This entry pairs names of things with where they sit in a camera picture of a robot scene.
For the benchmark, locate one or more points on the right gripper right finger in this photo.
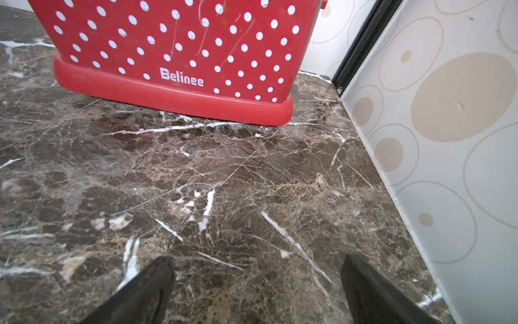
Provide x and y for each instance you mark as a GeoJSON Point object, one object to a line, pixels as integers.
{"type": "Point", "coordinates": [373, 299]}

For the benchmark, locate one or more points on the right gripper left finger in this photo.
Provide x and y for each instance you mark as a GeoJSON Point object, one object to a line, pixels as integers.
{"type": "Point", "coordinates": [144, 299]}

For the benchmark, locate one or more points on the red polka dot toaster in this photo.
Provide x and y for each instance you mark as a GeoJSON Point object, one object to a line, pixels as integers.
{"type": "Point", "coordinates": [224, 60]}

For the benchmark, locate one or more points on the black corner frame post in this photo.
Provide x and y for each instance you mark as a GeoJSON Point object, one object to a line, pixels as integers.
{"type": "Point", "coordinates": [369, 33]}

